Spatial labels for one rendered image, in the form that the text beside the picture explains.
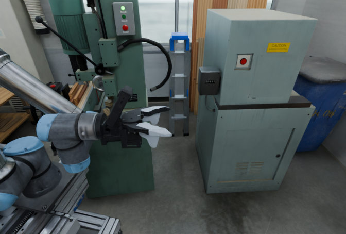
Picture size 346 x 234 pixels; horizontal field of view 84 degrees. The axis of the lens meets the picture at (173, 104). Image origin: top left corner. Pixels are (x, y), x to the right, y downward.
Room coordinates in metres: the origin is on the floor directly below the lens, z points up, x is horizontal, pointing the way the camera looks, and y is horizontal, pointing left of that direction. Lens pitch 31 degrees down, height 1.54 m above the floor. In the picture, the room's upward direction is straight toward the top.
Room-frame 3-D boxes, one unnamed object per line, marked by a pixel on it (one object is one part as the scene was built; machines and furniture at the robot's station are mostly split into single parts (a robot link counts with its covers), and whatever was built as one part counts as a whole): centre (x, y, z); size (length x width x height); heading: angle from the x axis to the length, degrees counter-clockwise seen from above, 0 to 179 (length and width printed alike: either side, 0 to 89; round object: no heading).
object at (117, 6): (1.13, 0.26, 1.40); 0.10 x 0.06 x 0.16; 99
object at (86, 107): (1.15, 0.55, 0.93); 0.60 x 0.02 x 0.06; 9
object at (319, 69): (1.69, -1.35, 0.48); 0.64 x 0.54 x 0.97; 6
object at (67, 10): (1.23, 0.60, 1.35); 0.18 x 0.18 x 0.31
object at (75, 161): (0.44, 0.30, 1.12); 0.11 x 0.08 x 0.11; 2
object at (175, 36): (1.92, -0.07, 0.58); 0.27 x 0.25 x 1.16; 2
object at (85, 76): (1.23, 0.58, 1.03); 0.14 x 0.07 x 0.09; 99
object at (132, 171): (1.25, 0.48, 0.36); 0.58 x 0.45 x 0.71; 99
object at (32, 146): (0.53, 0.57, 0.98); 0.13 x 0.12 x 0.14; 2
